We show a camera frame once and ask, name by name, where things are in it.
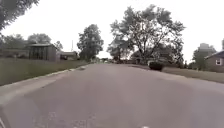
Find tall dark tree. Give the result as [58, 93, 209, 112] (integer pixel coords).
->
[76, 23, 105, 62]

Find grey asphalt road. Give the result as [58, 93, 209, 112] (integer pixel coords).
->
[0, 63, 224, 128]

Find dark round bush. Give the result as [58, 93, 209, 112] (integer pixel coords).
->
[148, 61, 165, 72]

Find low dark building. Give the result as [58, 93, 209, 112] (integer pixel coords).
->
[58, 50, 80, 62]

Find house behind large tree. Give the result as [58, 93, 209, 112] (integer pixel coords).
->
[130, 46, 175, 65]

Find large spreading tree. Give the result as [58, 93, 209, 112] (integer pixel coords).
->
[106, 4, 186, 65]

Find grey wooden shed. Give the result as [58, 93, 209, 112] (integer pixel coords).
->
[27, 43, 60, 62]

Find pale concrete kerb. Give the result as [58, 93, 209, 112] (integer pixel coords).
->
[0, 64, 90, 90]

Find green grass lawn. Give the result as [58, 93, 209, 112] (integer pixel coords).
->
[133, 63, 224, 84]

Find green grass verge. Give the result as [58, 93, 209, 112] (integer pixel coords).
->
[0, 58, 90, 87]

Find tree behind house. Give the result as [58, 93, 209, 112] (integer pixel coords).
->
[192, 42, 218, 71]

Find trees behind shed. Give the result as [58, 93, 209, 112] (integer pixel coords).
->
[0, 32, 64, 60]

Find grey house with window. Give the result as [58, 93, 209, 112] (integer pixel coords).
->
[204, 49, 224, 74]

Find overhanging tree branches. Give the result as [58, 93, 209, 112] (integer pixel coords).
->
[0, 0, 40, 32]

